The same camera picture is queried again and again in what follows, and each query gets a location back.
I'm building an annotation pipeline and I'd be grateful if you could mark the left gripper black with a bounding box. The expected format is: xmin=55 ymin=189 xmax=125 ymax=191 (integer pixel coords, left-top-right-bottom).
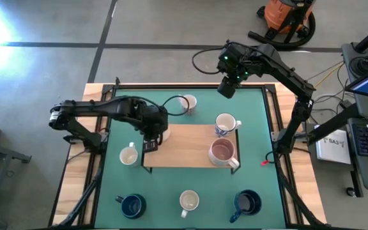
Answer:
xmin=132 ymin=103 xmax=169 ymax=154

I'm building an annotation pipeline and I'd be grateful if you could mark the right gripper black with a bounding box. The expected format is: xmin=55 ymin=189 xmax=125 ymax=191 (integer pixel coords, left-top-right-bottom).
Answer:
xmin=217 ymin=40 xmax=261 ymax=81

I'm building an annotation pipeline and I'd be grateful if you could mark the white mug olive inside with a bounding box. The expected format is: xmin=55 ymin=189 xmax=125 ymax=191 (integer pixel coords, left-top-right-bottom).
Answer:
xmin=162 ymin=125 xmax=173 ymax=144

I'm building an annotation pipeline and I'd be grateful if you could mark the plain white mug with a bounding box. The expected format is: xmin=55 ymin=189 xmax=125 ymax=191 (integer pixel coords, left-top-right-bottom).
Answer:
xmin=119 ymin=142 xmax=139 ymax=167

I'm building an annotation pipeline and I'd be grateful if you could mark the white mug red lattice print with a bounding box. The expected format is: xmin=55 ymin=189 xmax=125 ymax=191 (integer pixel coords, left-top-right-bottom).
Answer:
xmin=176 ymin=94 xmax=198 ymax=116

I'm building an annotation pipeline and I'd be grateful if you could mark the white mug blue floral print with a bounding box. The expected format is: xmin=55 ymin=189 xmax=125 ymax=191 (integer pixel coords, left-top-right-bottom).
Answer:
xmin=214 ymin=112 xmax=243 ymax=138

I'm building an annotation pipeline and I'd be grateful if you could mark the large pink mug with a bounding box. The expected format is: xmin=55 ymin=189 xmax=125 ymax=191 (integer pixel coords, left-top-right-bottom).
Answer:
xmin=207 ymin=137 xmax=241 ymax=170

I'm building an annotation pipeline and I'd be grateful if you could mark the navy blue mug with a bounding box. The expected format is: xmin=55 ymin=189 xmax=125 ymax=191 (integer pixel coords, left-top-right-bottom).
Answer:
xmin=229 ymin=189 xmax=263 ymax=224
xmin=115 ymin=193 xmax=147 ymax=220

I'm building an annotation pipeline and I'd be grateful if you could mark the green table mat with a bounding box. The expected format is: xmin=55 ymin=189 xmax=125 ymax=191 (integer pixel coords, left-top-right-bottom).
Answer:
xmin=93 ymin=88 xmax=288 ymax=229

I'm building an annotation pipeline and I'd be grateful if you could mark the orange shop vacuum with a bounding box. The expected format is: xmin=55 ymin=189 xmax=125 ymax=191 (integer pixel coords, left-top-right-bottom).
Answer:
xmin=256 ymin=0 xmax=316 ymax=41

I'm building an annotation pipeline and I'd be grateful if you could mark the black diagonal support bar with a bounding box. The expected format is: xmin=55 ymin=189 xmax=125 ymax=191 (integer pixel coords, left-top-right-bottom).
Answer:
xmin=307 ymin=102 xmax=361 ymax=145

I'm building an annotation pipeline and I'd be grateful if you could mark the white printed booklet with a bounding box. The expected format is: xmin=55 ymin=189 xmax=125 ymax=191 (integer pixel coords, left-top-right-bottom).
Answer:
xmin=314 ymin=128 xmax=352 ymax=165

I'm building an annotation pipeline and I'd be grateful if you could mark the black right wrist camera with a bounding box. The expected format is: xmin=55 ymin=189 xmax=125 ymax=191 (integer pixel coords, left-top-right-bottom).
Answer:
xmin=217 ymin=77 xmax=238 ymax=100

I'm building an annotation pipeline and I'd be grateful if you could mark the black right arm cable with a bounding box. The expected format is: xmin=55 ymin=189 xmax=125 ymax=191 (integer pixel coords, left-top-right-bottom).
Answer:
xmin=191 ymin=46 xmax=228 ymax=76

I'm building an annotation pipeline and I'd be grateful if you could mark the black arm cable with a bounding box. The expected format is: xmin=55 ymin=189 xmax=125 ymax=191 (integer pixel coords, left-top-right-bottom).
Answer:
xmin=191 ymin=46 xmax=228 ymax=76
xmin=161 ymin=95 xmax=190 ymax=118

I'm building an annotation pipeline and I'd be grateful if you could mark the black vacuum hose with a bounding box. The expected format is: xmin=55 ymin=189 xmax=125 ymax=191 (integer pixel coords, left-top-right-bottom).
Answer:
xmin=247 ymin=12 xmax=318 ymax=50

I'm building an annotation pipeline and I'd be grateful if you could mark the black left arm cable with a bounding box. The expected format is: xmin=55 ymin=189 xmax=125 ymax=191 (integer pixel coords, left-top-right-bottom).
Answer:
xmin=161 ymin=95 xmax=190 ymax=118

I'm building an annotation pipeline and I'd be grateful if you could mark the yellow cable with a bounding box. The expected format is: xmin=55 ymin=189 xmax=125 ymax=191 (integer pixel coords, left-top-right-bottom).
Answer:
xmin=313 ymin=62 xmax=345 ymax=89

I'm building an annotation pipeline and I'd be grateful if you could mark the coiled black cable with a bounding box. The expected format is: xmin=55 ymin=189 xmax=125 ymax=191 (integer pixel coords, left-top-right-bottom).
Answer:
xmin=349 ymin=54 xmax=368 ymax=78

